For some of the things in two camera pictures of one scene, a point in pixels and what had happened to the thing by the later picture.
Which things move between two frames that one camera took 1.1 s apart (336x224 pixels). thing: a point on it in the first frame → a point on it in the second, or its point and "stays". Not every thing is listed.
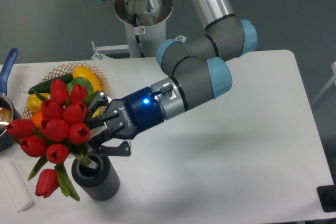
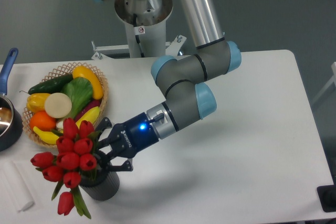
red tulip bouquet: (58, 134) → (73, 161)
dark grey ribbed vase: (101, 183) stays
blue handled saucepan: (9, 112) stays
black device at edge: (327, 195) stays
